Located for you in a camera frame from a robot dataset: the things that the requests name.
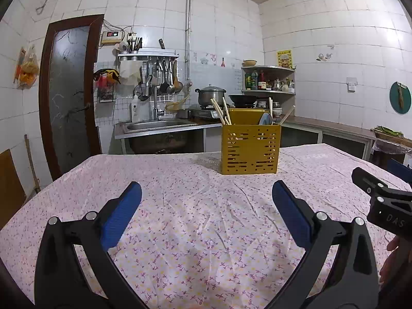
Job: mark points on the metal wall utensil rack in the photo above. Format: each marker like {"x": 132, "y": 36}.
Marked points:
{"x": 148, "y": 54}

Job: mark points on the black hanging ladle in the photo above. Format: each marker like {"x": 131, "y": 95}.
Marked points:
{"x": 164, "y": 87}

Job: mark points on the wooden chopping block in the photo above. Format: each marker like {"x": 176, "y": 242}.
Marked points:
{"x": 399, "y": 141}

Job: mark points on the pink floral tablecloth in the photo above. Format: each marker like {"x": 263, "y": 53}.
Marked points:
{"x": 193, "y": 231}

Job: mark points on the wooden hanging spatula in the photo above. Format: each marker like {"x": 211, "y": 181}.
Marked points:
{"x": 175, "y": 77}

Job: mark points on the blue chair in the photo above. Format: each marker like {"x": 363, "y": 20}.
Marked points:
{"x": 400, "y": 169}

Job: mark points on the steel sink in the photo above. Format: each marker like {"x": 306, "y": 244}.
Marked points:
{"x": 157, "y": 126}

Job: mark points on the green round wall board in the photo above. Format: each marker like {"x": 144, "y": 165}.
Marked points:
{"x": 393, "y": 103}

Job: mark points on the green vegetables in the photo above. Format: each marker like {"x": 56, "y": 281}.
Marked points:
{"x": 388, "y": 132}

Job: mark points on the yellow perforated utensil holder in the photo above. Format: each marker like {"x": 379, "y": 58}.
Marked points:
{"x": 251, "y": 148}

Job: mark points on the bundle of dark chopsticks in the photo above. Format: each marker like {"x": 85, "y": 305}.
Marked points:
{"x": 135, "y": 45}

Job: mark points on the person's right hand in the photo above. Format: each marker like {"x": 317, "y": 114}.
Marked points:
{"x": 385, "y": 268}

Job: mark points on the plastic bag of oranges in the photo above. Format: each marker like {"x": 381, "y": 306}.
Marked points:
{"x": 27, "y": 70}

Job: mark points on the brown bin with plastic liner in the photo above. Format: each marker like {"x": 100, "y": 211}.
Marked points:
{"x": 389, "y": 154}

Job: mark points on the green bottle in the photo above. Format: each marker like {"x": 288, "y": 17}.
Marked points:
{"x": 248, "y": 82}

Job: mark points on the wall power socket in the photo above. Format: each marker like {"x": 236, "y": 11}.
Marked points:
{"x": 132, "y": 35}

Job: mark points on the white wall outlet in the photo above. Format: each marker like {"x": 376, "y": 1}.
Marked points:
{"x": 351, "y": 84}

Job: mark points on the white hanging cloth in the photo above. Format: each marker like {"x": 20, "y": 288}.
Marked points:
{"x": 130, "y": 72}

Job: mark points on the corner wall shelf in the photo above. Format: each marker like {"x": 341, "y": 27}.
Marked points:
{"x": 270, "y": 91}

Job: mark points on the metal faucet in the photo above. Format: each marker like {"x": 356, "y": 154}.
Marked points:
{"x": 156, "y": 106}

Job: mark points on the white soap bottle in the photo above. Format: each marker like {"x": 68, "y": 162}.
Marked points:
{"x": 135, "y": 111}

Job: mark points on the beige bowl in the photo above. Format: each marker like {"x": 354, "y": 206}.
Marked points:
{"x": 249, "y": 63}

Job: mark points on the beige controller box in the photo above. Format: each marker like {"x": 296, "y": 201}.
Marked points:
{"x": 112, "y": 37}

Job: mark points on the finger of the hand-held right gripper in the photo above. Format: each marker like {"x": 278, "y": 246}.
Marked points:
{"x": 367, "y": 180}

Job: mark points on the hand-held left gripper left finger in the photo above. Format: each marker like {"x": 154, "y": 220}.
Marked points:
{"x": 122, "y": 209}

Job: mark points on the steel pot with lid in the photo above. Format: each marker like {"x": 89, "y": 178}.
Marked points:
{"x": 210, "y": 96}

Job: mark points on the small metal kettle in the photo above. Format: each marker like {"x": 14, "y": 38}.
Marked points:
{"x": 278, "y": 85}

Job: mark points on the brown wooden board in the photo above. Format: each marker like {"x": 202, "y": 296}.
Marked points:
{"x": 11, "y": 190}

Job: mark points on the hanging wooden brush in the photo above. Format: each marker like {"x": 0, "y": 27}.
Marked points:
{"x": 401, "y": 98}

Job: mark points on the black wok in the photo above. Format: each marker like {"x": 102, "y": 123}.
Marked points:
{"x": 243, "y": 99}

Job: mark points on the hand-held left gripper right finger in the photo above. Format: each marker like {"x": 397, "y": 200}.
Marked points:
{"x": 293, "y": 212}

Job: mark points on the stack of white bowls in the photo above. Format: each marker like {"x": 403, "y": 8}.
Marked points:
{"x": 276, "y": 111}

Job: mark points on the brown framed glass door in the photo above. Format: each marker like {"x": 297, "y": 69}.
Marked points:
{"x": 70, "y": 96}

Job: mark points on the red and yellow rubber gloves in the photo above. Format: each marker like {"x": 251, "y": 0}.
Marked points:
{"x": 107, "y": 76}

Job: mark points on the kitchen counter cabinet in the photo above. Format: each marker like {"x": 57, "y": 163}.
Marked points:
{"x": 328, "y": 135}

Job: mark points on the yellow wall poster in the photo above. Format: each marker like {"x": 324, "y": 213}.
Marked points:
{"x": 284, "y": 59}

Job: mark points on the red label bottle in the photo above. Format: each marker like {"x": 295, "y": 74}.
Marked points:
{"x": 262, "y": 83}

